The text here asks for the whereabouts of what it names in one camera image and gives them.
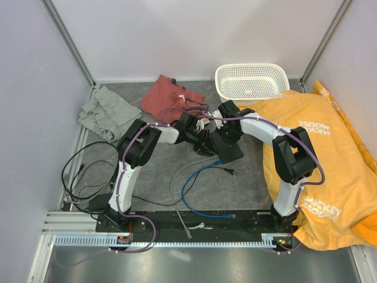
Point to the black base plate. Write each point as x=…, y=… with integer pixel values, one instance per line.
x=223, y=224

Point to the left aluminium frame post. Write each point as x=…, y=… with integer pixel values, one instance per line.
x=69, y=42

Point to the white slotted cable duct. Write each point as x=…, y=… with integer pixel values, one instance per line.
x=264, y=240

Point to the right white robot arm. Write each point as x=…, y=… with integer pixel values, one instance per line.
x=293, y=153

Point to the black network switch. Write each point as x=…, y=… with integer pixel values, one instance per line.
x=227, y=153

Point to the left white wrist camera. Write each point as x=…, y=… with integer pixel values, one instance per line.
x=202, y=123

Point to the aluminium rail left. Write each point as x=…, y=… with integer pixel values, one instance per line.
x=74, y=165

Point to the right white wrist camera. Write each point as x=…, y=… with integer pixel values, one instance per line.
x=218, y=118

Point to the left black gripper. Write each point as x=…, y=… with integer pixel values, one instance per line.
x=207, y=148

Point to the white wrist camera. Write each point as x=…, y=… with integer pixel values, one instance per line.
x=202, y=123
x=218, y=118

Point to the red cloth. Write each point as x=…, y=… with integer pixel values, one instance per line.
x=166, y=98

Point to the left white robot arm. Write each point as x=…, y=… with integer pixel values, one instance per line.
x=135, y=149

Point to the right aluminium frame post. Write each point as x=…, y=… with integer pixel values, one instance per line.
x=329, y=33

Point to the grey cloth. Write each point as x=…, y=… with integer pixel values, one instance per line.
x=108, y=115

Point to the orange Mickey Mouse blanket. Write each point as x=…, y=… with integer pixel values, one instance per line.
x=338, y=206

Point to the white plastic basket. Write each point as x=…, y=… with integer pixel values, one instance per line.
x=247, y=84

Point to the aluminium frame post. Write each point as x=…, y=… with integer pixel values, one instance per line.
x=69, y=42
x=329, y=33

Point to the black power adapter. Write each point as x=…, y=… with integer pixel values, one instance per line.
x=100, y=202

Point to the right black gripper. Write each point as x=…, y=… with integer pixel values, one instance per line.
x=230, y=141

